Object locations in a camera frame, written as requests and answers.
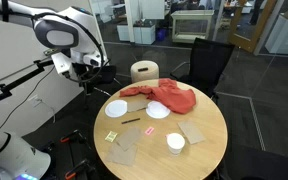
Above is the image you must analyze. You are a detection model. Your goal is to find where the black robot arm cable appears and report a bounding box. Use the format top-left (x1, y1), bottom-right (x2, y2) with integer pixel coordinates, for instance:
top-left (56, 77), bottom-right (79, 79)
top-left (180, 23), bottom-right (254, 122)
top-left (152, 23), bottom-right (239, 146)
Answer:
top-left (30, 9), bottom-right (106, 84)

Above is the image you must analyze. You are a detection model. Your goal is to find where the black mesh office chair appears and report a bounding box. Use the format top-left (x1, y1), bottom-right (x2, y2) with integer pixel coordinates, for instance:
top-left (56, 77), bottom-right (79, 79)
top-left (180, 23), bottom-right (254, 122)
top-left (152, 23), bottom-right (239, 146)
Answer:
top-left (169, 37), bottom-right (236, 101)

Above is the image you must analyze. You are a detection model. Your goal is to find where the white wall outlet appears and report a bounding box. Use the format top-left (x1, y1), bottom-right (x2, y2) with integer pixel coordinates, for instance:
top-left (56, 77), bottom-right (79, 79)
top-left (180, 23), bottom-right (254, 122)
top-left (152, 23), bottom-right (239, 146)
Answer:
top-left (28, 94), bottom-right (43, 108)

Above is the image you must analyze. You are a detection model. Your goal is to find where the white paper plate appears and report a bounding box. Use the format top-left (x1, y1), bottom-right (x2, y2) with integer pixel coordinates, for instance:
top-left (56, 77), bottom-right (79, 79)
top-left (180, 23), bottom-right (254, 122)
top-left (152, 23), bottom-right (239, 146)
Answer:
top-left (104, 99), bottom-right (129, 119)
top-left (145, 100), bottom-right (171, 120)

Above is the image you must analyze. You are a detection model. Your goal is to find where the blue bin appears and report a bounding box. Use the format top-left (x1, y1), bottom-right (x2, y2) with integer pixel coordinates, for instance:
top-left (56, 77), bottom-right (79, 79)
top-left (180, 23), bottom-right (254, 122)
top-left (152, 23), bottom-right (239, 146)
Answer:
top-left (155, 27), bottom-right (168, 42)

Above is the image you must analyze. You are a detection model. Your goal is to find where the orange black clamp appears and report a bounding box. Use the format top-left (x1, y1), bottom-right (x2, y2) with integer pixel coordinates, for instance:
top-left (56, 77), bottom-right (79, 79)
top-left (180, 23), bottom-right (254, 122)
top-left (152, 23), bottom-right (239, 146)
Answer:
top-left (64, 158), bottom-right (97, 180)
top-left (59, 129), bottom-right (87, 145)

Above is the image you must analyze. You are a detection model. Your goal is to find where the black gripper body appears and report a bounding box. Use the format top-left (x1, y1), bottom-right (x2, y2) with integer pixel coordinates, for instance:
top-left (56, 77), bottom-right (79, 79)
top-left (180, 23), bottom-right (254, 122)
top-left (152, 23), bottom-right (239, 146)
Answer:
top-left (74, 63), bottom-right (97, 88)

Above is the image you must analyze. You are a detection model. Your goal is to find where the wooden door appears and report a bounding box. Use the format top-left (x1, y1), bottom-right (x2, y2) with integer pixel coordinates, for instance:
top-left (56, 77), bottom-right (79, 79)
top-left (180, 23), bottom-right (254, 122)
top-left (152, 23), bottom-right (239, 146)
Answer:
top-left (228, 0), bottom-right (278, 54)

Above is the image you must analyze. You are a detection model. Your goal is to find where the yellow packet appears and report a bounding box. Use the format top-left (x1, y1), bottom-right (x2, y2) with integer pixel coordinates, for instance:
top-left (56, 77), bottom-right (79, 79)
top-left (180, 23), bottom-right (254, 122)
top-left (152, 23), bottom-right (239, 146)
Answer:
top-left (104, 130), bottom-right (118, 143)

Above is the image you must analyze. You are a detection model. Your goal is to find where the pink packet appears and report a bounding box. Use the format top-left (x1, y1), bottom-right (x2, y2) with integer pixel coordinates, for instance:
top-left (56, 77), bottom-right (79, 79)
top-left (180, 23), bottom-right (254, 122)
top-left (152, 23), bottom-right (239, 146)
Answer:
top-left (144, 126), bottom-right (155, 136)

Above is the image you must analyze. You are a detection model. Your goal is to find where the glass display case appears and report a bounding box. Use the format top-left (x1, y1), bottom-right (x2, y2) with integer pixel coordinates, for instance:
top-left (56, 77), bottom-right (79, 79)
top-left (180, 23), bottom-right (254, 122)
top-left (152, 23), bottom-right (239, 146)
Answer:
top-left (170, 9), bottom-right (216, 44)

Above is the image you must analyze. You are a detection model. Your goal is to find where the black padded chair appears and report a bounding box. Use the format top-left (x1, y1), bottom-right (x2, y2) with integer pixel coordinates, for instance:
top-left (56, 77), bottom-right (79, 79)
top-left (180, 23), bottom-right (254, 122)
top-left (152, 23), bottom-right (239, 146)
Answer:
top-left (217, 143), bottom-right (288, 180)

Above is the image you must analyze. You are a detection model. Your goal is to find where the black pen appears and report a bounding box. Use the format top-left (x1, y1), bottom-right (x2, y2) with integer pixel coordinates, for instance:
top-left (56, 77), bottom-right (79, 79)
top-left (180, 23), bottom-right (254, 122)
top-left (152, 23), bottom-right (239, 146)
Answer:
top-left (121, 117), bottom-right (141, 125)

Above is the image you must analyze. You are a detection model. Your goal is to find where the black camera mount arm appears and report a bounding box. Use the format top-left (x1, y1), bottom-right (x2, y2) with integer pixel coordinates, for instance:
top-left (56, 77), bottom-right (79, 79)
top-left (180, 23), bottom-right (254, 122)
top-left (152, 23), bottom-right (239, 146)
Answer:
top-left (0, 58), bottom-right (57, 103)

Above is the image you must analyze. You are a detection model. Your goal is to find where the white paper cup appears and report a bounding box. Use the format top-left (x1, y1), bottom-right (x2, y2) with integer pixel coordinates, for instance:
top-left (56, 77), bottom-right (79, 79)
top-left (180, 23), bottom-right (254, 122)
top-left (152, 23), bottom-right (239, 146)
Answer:
top-left (166, 132), bottom-right (186, 156)

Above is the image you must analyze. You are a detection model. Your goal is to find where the red cloth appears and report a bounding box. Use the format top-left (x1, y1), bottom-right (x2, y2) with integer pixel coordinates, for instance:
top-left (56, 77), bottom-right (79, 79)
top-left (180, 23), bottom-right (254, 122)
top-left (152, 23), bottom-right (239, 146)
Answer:
top-left (119, 78), bottom-right (197, 115)

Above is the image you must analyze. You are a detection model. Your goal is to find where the white counter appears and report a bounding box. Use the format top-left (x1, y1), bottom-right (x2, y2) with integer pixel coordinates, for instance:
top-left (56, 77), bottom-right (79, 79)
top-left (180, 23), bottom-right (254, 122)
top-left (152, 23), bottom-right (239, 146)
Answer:
top-left (264, 7), bottom-right (288, 57)

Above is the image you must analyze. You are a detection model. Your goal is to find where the white low cabinet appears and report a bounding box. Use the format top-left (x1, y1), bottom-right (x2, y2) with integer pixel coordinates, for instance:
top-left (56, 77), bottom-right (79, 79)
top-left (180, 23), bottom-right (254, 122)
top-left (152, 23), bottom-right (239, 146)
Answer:
top-left (116, 21), bottom-right (157, 46)

